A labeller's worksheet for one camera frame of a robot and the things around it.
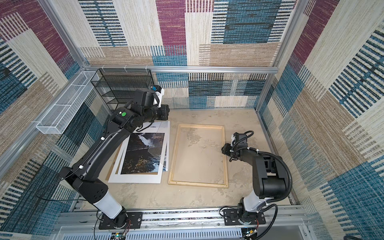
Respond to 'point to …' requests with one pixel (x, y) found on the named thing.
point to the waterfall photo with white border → (142, 159)
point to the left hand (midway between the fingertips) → (170, 107)
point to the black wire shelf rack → (118, 86)
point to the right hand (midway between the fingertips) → (225, 151)
